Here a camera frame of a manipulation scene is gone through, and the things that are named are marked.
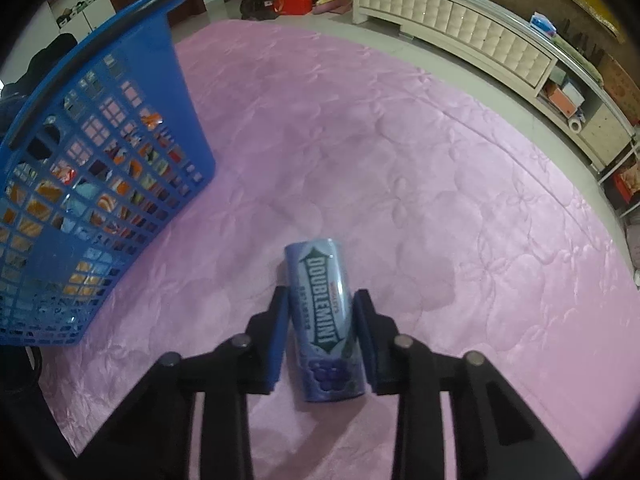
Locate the blue Doublemint gum can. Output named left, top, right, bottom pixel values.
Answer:
left=284, top=238, right=364, bottom=403

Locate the orange chip packet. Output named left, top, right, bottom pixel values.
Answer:
left=1, top=180, right=63, bottom=238

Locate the pink quilted table cover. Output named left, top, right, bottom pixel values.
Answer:
left=40, top=21, right=639, bottom=474

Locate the white metal shelf rack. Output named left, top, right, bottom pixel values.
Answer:
left=598, top=127, right=639, bottom=219

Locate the blue plastic basket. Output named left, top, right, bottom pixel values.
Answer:
left=1, top=0, right=216, bottom=347

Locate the cardboard box on cabinet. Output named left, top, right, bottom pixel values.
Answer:
left=598, top=53, right=640, bottom=126

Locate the white TV cabinet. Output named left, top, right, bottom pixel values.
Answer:
left=352, top=0, right=639, bottom=171

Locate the blue tissue pack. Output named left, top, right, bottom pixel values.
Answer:
left=529, top=12, right=558, bottom=38

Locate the broom and dustpan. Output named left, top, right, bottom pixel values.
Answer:
left=312, top=0, right=352, bottom=15

